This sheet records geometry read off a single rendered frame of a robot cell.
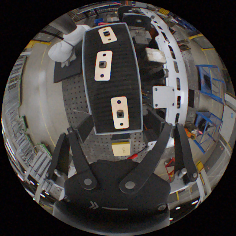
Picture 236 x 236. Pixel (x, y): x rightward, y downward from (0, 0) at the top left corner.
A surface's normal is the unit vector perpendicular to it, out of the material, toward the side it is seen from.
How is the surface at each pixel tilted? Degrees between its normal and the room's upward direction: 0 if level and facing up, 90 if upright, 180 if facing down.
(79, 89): 0
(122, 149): 0
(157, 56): 0
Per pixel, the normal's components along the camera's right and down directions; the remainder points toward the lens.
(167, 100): -0.04, 0.38
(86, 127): 0.99, -0.09
